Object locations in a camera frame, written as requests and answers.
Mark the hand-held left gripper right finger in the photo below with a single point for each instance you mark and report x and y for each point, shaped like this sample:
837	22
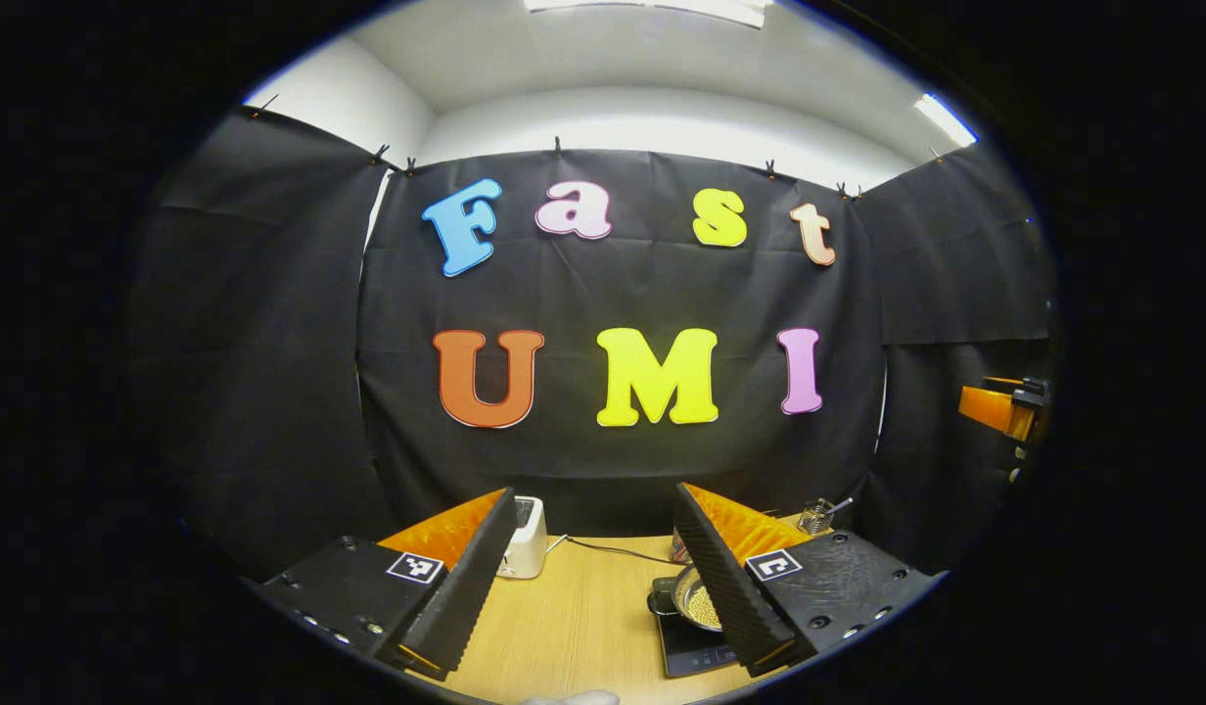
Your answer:
725	587

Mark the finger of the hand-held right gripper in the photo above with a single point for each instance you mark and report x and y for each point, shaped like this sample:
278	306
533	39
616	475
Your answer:
990	406

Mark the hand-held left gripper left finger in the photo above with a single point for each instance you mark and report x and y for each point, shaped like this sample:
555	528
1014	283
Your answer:
471	587

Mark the stainless steel pot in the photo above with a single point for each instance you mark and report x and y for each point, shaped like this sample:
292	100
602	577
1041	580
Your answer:
683	587

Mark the black induction cooktop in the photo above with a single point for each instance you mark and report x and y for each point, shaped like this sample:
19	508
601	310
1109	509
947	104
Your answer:
686	651

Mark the pile of soybeans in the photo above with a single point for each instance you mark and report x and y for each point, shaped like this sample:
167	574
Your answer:
706	609

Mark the metal drink bottle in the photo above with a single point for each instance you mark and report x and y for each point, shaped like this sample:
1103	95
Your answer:
677	550

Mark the white toaster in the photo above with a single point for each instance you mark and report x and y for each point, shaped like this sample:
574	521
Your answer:
527	548

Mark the metal mesh utensil holder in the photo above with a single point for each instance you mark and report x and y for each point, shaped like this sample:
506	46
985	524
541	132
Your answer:
814	519

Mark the small ceiling light panel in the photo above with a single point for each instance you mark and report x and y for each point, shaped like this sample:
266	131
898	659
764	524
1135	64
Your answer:
946	119

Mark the long ceiling light panel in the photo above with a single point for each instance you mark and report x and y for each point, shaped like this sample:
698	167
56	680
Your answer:
652	8

